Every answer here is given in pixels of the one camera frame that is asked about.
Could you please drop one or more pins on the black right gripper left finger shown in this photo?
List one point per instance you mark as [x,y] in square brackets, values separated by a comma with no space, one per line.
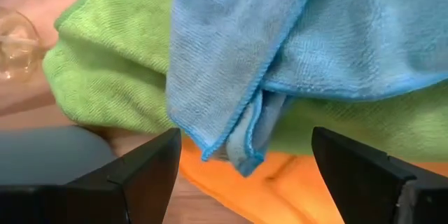
[140,182]

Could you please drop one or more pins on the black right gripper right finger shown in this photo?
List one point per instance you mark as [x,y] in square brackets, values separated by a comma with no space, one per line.
[367,189]

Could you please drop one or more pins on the clear spray bottle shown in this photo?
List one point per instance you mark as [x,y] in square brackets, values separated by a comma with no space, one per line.
[17,49]

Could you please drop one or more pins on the green microfiber towel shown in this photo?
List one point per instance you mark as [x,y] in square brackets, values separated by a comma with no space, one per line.
[105,59]

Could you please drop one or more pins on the orange microfiber towel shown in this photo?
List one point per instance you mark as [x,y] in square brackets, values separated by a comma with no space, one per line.
[262,192]

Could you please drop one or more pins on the blue microfiber towel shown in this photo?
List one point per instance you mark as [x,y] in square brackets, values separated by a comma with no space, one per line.
[227,42]

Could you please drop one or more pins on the dark grey plastic bin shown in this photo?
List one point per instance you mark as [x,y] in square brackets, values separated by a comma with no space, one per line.
[45,154]

